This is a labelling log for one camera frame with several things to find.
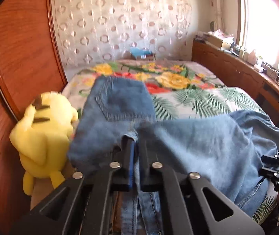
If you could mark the wooden slatted wardrobe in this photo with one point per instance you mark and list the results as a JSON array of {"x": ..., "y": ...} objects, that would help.
[{"x": 14, "y": 61}]

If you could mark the blue denim pants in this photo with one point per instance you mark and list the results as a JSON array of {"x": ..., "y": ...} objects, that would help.
[{"x": 168, "y": 139}]

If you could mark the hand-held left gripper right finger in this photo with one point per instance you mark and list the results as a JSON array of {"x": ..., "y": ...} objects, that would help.
[{"x": 178, "y": 191}]

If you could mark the long wooden cabinet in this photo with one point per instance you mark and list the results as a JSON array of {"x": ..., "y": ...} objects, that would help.
[{"x": 239, "y": 71}]

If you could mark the open cardboard box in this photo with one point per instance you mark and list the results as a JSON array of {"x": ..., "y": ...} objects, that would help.
[{"x": 221, "y": 39}]

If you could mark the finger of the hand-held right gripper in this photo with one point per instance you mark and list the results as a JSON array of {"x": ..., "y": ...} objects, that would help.
[
  {"x": 277, "y": 158},
  {"x": 275, "y": 173}
]

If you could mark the leaf print bed sheet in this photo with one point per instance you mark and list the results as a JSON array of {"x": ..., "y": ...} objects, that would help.
[{"x": 217, "y": 102}]

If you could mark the circle patterned sheer curtain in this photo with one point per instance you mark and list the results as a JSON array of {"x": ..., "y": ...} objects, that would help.
[{"x": 119, "y": 22}]

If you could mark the beige window curtain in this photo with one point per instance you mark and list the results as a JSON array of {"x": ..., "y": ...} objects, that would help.
[{"x": 215, "y": 5}]

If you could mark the yellow plush toy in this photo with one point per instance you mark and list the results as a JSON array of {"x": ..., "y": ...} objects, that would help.
[{"x": 44, "y": 137}]

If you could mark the wooden framed window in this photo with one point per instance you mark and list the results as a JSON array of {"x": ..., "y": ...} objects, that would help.
[{"x": 269, "y": 22}]

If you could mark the white tissue box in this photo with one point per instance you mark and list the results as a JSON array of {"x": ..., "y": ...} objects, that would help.
[{"x": 258, "y": 66}]

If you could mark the white plastic bottle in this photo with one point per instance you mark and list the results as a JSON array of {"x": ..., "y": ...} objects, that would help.
[{"x": 252, "y": 56}]

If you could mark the white power strip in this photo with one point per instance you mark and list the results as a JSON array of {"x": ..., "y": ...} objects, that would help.
[{"x": 272, "y": 71}]

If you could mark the floral blanket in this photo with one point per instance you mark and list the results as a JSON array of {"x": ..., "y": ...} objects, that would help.
[{"x": 154, "y": 74}]

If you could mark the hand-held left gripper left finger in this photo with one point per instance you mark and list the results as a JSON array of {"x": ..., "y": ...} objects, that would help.
[{"x": 102, "y": 191}]

